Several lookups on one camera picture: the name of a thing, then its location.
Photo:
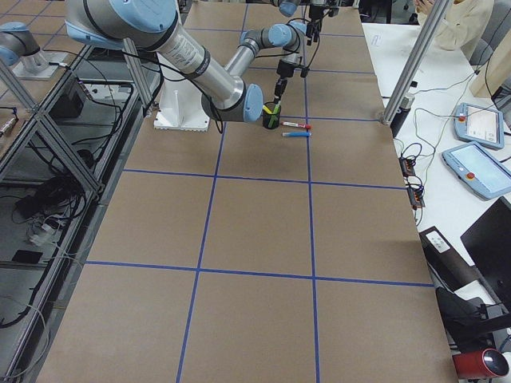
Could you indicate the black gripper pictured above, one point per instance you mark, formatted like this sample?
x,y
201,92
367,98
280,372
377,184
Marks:
x,y
314,15
284,70

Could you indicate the yellow highlighter pen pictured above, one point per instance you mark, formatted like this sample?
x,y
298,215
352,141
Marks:
x,y
267,107

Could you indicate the green highlighter pen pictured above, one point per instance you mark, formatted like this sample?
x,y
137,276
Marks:
x,y
274,120

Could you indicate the red capped white marker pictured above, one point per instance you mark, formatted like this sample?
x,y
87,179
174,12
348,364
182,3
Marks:
x,y
296,125

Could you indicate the blue highlighter pen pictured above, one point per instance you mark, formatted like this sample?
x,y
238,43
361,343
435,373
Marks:
x,y
296,134

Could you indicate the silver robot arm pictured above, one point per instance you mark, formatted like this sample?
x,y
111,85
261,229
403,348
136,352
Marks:
x,y
289,7
154,26

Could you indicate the black mesh pen cup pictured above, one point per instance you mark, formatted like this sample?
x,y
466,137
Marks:
x,y
266,117

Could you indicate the left grey usb hub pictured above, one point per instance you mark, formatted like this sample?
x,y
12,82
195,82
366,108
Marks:
x,y
407,167

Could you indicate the grey usb hub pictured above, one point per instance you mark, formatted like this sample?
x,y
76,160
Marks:
x,y
415,197
407,167

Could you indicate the person in cream sweater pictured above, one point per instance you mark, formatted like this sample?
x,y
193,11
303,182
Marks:
x,y
463,25

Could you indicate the brown paper table mat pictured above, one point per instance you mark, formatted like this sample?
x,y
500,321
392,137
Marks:
x,y
246,256

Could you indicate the right grey usb hub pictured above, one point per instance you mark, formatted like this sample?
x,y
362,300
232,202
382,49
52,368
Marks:
x,y
415,197

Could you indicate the far blue teach pendant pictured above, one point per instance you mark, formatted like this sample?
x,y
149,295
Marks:
x,y
483,125

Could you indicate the blue teach pendant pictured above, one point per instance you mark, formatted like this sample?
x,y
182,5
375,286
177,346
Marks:
x,y
483,174
483,125

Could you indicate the near blue teach pendant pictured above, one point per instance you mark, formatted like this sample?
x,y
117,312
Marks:
x,y
483,174

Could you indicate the dark grey labelled box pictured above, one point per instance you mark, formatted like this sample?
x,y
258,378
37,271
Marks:
x,y
446,262

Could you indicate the black monitor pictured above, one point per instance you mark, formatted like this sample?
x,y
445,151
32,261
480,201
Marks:
x,y
487,241

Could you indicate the red cylindrical bottle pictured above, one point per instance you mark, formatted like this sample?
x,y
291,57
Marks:
x,y
481,364

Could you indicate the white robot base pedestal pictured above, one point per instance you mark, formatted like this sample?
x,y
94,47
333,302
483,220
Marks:
x,y
179,105

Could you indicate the aluminium frame post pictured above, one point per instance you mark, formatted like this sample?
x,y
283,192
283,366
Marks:
x,y
419,50

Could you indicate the aluminium side frame rail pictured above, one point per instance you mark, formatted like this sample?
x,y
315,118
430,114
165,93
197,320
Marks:
x,y
74,126

